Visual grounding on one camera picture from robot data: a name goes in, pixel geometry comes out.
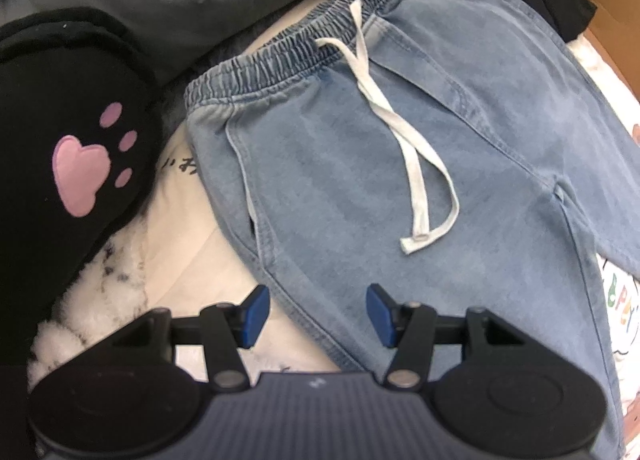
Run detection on light blue denim jeans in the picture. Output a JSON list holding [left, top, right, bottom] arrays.
[[183, 0, 640, 460]]

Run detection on black cat paw glove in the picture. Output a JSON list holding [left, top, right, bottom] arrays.
[[1, 8, 160, 366]]

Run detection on white fluffy spotted blanket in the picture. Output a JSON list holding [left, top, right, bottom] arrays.
[[27, 224, 148, 390]]

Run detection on flattened brown cardboard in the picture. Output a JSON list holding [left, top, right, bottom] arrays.
[[587, 0, 639, 98]]

